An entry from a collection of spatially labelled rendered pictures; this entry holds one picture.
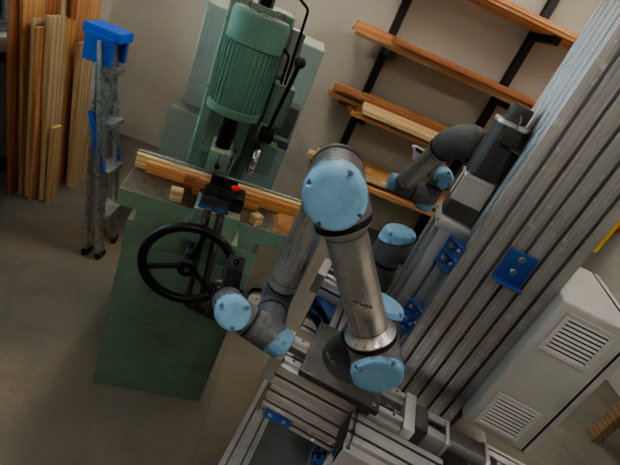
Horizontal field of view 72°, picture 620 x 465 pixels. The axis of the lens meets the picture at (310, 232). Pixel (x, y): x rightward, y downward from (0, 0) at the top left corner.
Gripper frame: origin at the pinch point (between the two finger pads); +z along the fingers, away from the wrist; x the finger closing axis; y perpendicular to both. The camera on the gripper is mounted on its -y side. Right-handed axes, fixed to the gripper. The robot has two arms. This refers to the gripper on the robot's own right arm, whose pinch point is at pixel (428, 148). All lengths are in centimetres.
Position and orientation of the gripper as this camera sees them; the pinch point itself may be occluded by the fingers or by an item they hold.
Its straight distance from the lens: 205.4
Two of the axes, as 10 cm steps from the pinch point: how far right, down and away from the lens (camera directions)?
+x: 9.7, 2.3, 0.8
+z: 0.4, -4.7, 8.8
